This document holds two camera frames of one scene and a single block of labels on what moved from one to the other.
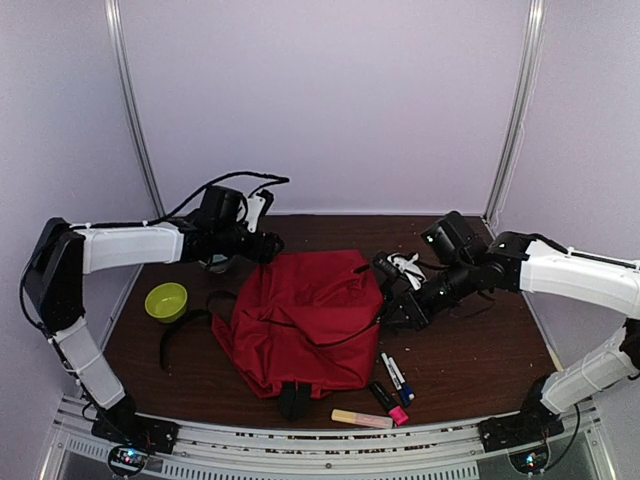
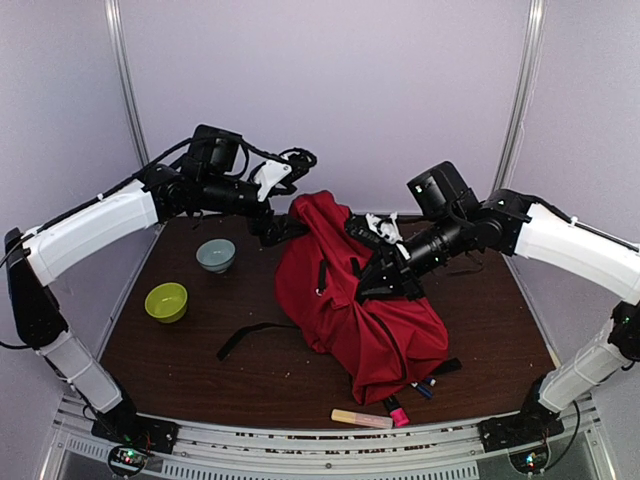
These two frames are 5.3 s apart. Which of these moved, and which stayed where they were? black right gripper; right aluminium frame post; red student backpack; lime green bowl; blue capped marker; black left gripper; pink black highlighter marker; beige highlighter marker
Moved: black left gripper; black right gripper; red student backpack; blue capped marker
Stayed: lime green bowl; beige highlighter marker; pink black highlighter marker; right aluminium frame post
